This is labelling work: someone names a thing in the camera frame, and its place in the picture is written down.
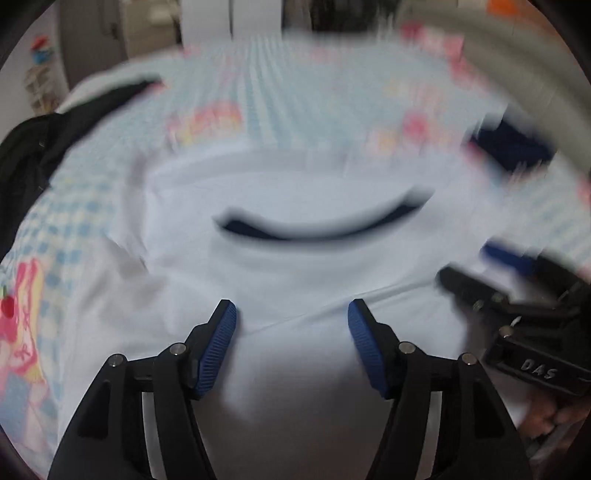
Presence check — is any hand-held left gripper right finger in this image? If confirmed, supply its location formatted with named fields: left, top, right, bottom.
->
left=347, top=299, right=532, bottom=480

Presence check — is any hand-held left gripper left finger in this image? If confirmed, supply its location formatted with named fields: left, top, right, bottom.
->
left=47, top=299, right=238, bottom=480

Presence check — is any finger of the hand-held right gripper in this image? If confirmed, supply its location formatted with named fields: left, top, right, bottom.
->
left=480, top=242, right=556, bottom=278
left=436, top=267, right=509, bottom=315

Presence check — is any white shirt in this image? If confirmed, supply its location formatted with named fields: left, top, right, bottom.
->
left=60, top=143, right=525, bottom=480

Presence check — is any person's right hand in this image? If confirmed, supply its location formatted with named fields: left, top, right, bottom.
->
left=524, top=392, right=585, bottom=439

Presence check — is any navy folded garment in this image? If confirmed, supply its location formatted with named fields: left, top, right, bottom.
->
left=471, top=111, right=555, bottom=172

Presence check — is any grey padded bed headboard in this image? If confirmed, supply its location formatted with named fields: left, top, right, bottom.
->
left=402, top=0, right=591, bottom=153

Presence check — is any orange plush toy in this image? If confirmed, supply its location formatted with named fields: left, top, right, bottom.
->
left=487, top=0, right=532, bottom=17

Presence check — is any blue checked printed blanket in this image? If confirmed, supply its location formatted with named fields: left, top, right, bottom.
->
left=0, top=28, right=591, bottom=467

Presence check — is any black jacket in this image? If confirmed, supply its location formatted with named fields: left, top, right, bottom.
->
left=0, top=78, right=164, bottom=259

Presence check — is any white shelf rack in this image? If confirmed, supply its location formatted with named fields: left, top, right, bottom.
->
left=25, top=65, right=62, bottom=116

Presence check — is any white wardrobe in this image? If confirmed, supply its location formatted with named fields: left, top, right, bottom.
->
left=180, top=0, right=284, bottom=44

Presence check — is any grey door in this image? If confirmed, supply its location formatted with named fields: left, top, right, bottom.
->
left=58, top=0, right=125, bottom=93

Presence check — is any red and blue plush toy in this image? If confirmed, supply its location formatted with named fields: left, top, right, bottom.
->
left=30, top=36, right=54, bottom=65

